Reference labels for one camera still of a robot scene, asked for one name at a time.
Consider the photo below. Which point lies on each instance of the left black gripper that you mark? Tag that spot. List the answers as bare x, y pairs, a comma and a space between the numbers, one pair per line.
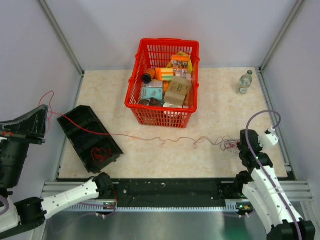
32, 125

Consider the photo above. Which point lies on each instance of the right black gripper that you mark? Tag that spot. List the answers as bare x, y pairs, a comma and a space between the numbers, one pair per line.
260, 146

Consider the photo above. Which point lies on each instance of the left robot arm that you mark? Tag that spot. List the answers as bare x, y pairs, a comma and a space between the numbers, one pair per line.
29, 214

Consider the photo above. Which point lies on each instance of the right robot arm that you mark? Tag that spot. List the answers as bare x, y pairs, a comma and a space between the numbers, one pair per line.
260, 185

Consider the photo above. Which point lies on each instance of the black divided tray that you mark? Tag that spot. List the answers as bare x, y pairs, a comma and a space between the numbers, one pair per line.
91, 141

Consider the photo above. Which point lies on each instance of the clear glass bottle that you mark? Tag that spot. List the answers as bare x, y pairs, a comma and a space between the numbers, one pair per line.
244, 83

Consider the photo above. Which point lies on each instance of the brown cardboard box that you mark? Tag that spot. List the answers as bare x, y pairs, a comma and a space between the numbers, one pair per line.
177, 91

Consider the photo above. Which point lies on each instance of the pink white packet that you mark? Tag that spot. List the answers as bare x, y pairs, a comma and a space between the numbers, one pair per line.
183, 73

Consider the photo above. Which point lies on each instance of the yellow bag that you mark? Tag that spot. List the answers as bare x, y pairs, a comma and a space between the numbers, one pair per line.
190, 66

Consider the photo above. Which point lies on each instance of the brown wrapped package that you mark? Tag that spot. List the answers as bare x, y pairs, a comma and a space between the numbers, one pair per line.
151, 102

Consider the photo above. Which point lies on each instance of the teal tissue box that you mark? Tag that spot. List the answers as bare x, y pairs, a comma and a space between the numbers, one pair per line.
155, 89

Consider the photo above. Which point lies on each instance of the striped sponge pack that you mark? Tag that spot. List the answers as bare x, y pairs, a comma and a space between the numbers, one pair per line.
164, 74

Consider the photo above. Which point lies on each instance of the orange snack box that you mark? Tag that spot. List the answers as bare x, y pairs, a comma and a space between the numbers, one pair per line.
179, 62

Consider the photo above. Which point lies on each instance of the orange black bottle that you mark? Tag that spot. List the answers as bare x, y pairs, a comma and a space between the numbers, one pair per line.
148, 75

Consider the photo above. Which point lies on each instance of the red plastic basket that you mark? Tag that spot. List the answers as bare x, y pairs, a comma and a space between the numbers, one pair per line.
156, 53

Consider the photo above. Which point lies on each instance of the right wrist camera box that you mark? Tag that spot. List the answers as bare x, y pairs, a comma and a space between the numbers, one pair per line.
269, 139

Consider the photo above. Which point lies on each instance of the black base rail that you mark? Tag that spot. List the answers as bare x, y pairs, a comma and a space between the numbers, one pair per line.
172, 192

